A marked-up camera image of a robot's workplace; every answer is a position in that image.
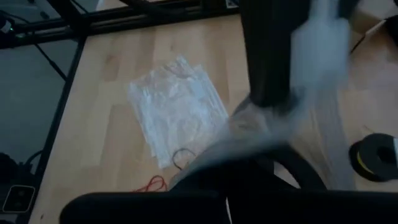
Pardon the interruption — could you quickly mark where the wide black rubber band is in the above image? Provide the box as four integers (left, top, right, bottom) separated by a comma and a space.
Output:
267, 144, 328, 191

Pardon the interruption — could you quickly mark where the short red rubber band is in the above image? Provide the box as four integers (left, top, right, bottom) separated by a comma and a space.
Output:
132, 175, 169, 193

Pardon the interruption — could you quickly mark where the pile of thin brown rubber bands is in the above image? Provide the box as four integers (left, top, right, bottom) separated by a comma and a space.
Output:
171, 147, 198, 170

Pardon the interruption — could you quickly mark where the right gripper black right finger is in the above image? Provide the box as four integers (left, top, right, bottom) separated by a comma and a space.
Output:
225, 159, 294, 193

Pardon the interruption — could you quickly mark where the black pad with white outline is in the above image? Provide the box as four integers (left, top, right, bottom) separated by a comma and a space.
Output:
1, 184, 37, 214

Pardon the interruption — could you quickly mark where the stack of clear zipper bags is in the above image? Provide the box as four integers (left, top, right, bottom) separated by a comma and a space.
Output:
126, 55, 230, 169

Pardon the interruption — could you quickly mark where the clear zipper bag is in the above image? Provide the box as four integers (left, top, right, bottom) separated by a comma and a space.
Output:
169, 6, 357, 192

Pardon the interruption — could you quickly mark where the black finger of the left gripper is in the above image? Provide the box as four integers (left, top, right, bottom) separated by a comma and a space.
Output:
239, 0, 309, 109

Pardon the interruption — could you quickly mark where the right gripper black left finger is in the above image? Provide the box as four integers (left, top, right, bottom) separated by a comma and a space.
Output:
173, 161, 228, 193

